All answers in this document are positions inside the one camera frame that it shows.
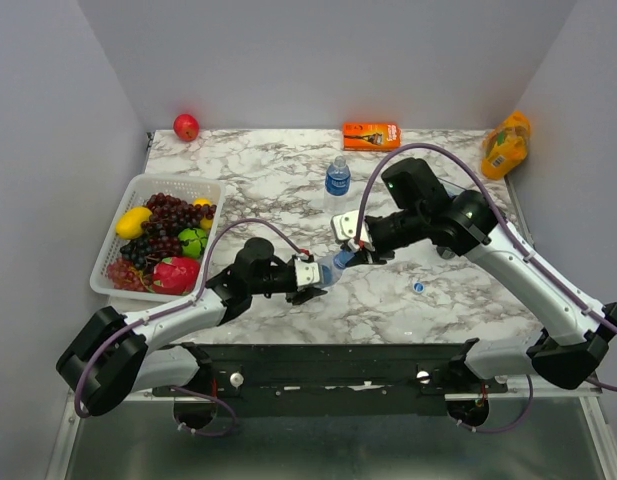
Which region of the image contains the aluminium frame rail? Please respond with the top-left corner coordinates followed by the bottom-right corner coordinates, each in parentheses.
top-left (80, 370), bottom-right (600, 415)

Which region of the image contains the red grape bunch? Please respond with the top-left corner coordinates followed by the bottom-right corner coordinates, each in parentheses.
top-left (106, 258), bottom-right (151, 292)

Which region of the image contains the white plastic basket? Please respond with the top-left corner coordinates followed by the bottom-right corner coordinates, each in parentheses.
top-left (90, 174), bottom-right (225, 302)

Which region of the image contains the purple cable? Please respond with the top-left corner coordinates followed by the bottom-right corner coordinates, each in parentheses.
top-left (73, 218), bottom-right (312, 437)
top-left (355, 142), bottom-right (617, 435)

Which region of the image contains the clear bottle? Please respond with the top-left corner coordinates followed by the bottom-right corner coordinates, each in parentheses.
top-left (324, 156), bottom-right (351, 214)
top-left (317, 255), bottom-right (346, 289)

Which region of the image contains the dark purple grape bunch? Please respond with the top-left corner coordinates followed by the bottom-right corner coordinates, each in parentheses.
top-left (119, 193), bottom-right (200, 273)

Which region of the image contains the orange razor box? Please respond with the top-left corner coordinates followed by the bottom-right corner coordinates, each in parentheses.
top-left (342, 122), bottom-right (401, 152)

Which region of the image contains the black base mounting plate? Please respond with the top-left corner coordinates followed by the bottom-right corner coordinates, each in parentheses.
top-left (152, 342), bottom-right (509, 419)

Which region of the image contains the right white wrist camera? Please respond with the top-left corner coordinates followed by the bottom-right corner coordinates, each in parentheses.
top-left (330, 210), bottom-right (373, 247)

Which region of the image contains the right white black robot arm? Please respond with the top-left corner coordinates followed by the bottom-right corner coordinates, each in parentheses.
top-left (342, 158), bottom-right (617, 392)

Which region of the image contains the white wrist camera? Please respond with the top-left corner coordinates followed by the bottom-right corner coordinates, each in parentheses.
top-left (330, 210), bottom-right (373, 247)
top-left (292, 256), bottom-right (323, 291)

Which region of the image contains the red dragon fruit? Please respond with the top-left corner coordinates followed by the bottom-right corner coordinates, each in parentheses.
top-left (151, 257), bottom-right (200, 296)

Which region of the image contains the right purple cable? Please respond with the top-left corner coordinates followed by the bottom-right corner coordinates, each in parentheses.
top-left (355, 142), bottom-right (617, 435)

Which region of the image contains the small yellow fruit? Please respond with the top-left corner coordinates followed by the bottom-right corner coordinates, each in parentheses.
top-left (193, 198), bottom-right (217, 231)

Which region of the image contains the yellow lemon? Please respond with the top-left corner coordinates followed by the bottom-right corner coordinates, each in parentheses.
top-left (115, 206), bottom-right (152, 240)

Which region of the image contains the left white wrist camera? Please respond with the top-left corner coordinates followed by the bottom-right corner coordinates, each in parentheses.
top-left (292, 256), bottom-right (323, 291)

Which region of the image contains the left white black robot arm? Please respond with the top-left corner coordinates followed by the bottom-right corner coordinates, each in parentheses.
top-left (56, 238), bottom-right (324, 418)

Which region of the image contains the black drink can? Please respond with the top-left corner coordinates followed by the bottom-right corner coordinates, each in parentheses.
top-left (436, 246), bottom-right (456, 260)

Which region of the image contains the orange snack bag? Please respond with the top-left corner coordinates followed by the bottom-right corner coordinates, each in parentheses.
top-left (481, 111), bottom-right (531, 180)

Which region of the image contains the red apple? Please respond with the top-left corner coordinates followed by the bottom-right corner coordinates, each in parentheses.
top-left (173, 114), bottom-right (200, 142)

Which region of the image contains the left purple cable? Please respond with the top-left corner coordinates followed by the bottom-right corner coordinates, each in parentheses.
top-left (73, 218), bottom-right (312, 437)

